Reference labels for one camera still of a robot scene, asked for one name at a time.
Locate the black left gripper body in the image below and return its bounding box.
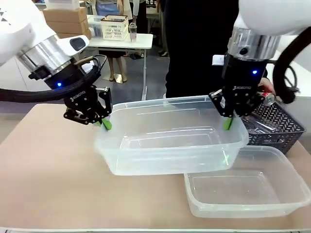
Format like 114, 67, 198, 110
29, 63, 101, 115

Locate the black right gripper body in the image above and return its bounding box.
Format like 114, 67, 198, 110
222, 54, 268, 113

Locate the red can with silver end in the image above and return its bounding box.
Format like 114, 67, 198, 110
258, 91, 283, 106

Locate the large clear plastic bin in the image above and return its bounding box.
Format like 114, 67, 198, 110
94, 95, 249, 177

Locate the crumpled silver waste piece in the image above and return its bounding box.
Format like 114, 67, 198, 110
243, 116, 289, 144

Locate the dark grey woven plastic basket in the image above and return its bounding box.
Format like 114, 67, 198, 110
239, 100, 307, 155

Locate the person left hand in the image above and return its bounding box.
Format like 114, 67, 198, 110
257, 77, 276, 98

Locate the person in black clothes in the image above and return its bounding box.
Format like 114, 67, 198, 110
164, 0, 268, 100

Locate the small cardboard box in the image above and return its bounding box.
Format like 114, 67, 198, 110
54, 30, 93, 41

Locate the flat cardboard box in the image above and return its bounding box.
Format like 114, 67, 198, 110
47, 20, 89, 33

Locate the white folding table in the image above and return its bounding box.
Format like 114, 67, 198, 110
88, 33, 155, 101

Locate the clear storage box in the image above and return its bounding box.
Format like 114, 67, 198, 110
86, 15, 105, 38

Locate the clear drink bottle pink band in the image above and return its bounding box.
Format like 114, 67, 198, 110
129, 20, 138, 42

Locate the cream plastic crate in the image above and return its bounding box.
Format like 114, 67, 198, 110
100, 15, 130, 42

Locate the shallow clear plastic bin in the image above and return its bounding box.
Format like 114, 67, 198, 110
184, 145, 309, 218

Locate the large cardboard box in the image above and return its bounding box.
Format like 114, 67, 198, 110
42, 6, 88, 24

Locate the background person cream coat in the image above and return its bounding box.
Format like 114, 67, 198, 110
95, 0, 134, 83

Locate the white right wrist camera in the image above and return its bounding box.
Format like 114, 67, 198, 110
212, 54, 225, 67

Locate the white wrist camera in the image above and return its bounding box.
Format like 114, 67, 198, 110
57, 34, 90, 53
212, 54, 225, 67

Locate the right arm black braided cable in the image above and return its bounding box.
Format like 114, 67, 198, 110
272, 28, 311, 105

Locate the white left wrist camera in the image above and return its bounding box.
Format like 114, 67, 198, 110
57, 34, 90, 53

